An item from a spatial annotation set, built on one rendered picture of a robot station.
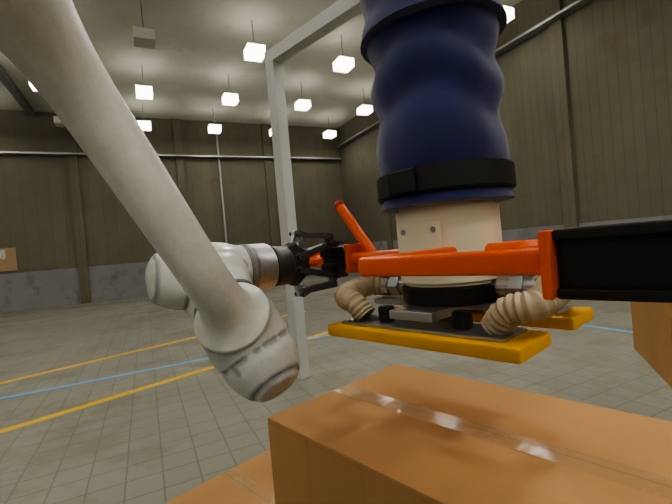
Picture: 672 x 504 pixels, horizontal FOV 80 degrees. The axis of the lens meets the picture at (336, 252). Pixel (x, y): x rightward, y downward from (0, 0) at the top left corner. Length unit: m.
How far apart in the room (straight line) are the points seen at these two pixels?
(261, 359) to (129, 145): 0.28
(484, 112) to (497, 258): 0.33
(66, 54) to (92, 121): 0.06
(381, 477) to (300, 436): 0.19
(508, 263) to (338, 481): 0.48
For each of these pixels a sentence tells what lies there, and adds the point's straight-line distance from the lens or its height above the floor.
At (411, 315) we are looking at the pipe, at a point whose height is 1.15.
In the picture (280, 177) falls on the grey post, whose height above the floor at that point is 1.98.
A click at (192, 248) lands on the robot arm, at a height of 1.28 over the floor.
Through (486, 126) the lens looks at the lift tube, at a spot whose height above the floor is 1.42.
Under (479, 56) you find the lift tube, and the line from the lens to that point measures 0.68.
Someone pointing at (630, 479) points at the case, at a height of 0.94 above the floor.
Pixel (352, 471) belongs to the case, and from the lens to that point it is 0.69.
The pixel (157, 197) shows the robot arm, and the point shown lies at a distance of 0.45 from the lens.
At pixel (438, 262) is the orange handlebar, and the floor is 1.24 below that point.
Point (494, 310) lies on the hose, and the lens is 0.55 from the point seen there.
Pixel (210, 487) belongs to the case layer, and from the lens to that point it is 1.51.
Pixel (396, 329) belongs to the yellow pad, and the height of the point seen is 1.13.
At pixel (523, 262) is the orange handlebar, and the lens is 0.36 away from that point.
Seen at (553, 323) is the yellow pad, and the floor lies 1.12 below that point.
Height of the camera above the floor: 1.27
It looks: 1 degrees down
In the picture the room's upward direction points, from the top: 5 degrees counter-clockwise
